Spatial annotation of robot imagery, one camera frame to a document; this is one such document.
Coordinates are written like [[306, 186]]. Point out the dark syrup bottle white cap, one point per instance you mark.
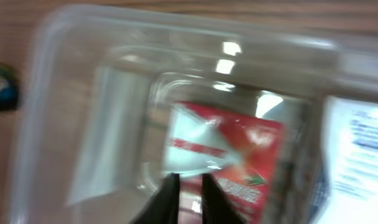
[[9, 88]]

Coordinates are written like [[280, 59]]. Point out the white plaster box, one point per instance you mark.
[[349, 142]]

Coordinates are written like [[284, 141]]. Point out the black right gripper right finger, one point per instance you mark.
[[216, 209]]

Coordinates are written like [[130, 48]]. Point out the red medicine box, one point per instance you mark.
[[240, 151]]

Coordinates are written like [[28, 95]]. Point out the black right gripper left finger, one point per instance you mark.
[[164, 206]]

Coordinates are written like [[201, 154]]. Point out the clear plastic container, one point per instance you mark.
[[103, 83]]

